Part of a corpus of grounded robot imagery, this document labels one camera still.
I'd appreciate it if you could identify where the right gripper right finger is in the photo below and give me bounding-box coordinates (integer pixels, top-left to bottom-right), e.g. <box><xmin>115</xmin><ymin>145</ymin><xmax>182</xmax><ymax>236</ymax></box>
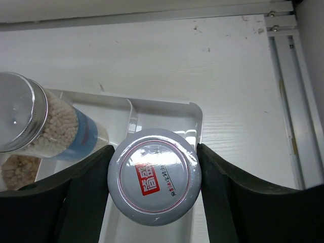
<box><xmin>197</xmin><ymin>144</ymin><xmax>323</xmax><ymax>242</ymax></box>

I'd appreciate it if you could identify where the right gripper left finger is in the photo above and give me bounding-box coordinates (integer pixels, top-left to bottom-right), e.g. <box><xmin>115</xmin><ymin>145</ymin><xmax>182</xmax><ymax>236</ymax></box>
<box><xmin>1</xmin><ymin>145</ymin><xmax>114</xmax><ymax>242</ymax></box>

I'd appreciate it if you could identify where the red label lid jar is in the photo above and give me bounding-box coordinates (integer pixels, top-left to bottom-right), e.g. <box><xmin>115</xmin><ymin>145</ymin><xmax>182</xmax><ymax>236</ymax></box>
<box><xmin>107</xmin><ymin>129</ymin><xmax>202</xmax><ymax>226</ymax></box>

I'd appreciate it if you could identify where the silver lid blue label jar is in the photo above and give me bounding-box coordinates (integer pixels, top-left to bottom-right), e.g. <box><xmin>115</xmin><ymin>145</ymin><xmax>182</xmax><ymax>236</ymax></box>
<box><xmin>1</xmin><ymin>72</ymin><xmax>108</xmax><ymax>161</ymax></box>

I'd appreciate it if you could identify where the aluminium rail on right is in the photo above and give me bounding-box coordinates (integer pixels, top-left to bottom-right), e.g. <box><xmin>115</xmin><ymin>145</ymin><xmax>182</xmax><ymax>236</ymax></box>
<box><xmin>265</xmin><ymin>1</ymin><xmax>323</xmax><ymax>188</ymax></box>

